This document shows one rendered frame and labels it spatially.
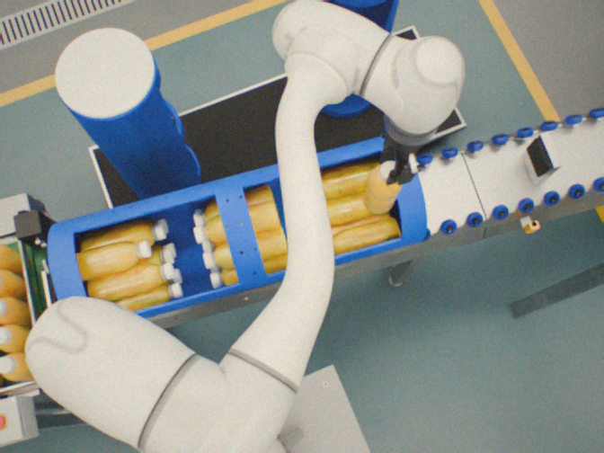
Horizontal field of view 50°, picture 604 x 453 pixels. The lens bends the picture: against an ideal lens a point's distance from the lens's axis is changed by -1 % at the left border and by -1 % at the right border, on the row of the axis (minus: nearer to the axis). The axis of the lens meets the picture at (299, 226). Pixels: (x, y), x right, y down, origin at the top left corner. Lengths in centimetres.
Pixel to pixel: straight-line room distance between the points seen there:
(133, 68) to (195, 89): 113
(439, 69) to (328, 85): 16
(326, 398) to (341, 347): 110
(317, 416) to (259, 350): 81
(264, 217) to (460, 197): 61
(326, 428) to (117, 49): 117
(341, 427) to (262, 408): 82
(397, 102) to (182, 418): 52
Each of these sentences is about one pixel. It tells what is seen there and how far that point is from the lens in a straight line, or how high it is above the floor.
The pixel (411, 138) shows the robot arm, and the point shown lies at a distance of 105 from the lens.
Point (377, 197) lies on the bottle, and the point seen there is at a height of 136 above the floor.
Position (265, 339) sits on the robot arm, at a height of 187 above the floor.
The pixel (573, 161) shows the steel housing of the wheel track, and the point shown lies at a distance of 201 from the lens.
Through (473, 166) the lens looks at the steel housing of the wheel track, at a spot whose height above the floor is 93.
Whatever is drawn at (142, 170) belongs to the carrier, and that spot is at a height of 62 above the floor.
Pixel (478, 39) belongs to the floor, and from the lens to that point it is 322.
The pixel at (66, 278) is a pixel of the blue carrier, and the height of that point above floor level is 123.
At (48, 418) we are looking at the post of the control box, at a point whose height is 71.
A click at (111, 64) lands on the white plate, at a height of 104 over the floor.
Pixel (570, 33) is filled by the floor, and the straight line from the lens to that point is 337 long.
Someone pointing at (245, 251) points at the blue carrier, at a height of 121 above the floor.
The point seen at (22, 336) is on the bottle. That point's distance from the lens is 176.
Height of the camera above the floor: 266
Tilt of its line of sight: 75 degrees down
